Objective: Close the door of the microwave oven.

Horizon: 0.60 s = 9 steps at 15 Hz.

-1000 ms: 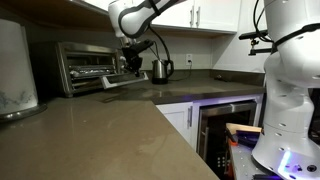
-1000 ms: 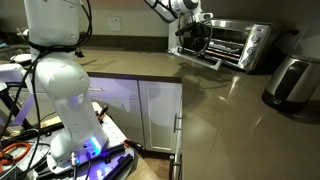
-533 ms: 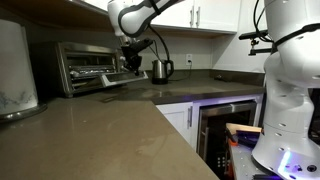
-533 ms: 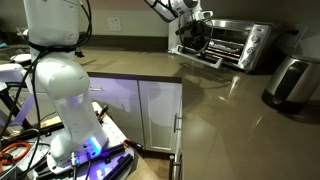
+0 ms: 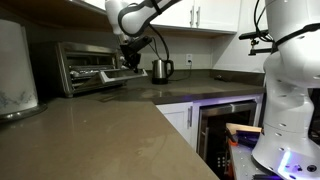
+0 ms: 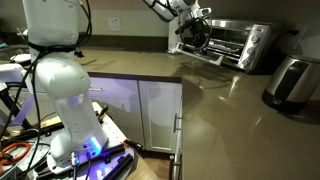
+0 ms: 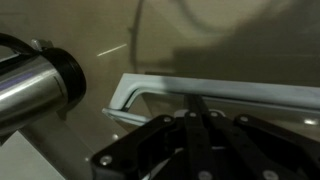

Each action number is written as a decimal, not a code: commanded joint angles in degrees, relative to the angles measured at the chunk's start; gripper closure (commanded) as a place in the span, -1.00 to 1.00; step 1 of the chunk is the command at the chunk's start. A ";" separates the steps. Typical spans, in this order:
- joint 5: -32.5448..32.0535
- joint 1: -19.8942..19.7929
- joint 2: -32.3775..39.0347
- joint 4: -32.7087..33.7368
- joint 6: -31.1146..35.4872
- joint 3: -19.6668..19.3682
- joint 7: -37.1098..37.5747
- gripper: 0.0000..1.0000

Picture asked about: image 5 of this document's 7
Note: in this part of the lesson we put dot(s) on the black stereo camera on stand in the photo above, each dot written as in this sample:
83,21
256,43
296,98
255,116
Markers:
255,34

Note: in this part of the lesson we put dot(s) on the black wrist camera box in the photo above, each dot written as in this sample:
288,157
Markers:
144,41

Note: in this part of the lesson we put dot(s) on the white lower cabinet door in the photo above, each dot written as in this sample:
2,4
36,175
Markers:
176,120

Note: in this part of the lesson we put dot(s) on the orange and black clamp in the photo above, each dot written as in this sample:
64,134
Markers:
232,140

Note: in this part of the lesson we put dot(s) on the metal paper towel holder base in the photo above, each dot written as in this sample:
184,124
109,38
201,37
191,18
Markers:
30,111

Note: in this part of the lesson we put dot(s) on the toaster oven glass door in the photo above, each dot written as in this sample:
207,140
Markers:
120,75

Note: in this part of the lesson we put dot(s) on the steel electric kettle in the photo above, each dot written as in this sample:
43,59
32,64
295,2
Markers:
160,70

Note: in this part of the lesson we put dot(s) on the white upper wall cabinet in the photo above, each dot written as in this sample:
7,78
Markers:
216,15

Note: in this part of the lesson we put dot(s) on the perforated metal robot mounting plate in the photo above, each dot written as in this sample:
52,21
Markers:
243,163

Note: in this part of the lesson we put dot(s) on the wooden board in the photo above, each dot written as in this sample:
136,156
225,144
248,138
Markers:
241,127

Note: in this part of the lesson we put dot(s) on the small dark countertop object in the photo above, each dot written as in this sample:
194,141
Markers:
222,78

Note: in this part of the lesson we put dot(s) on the white wall outlet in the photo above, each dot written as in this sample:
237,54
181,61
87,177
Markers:
189,59

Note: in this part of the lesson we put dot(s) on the silver toaster oven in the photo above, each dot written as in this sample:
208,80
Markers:
66,70

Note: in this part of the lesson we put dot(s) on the white paper towel roll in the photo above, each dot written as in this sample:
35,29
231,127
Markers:
15,66

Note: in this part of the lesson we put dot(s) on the black built-in oven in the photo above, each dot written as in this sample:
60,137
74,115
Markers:
220,133

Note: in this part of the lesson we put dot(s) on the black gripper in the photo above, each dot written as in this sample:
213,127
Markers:
131,53

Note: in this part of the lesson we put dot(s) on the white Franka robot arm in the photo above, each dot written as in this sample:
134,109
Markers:
290,100

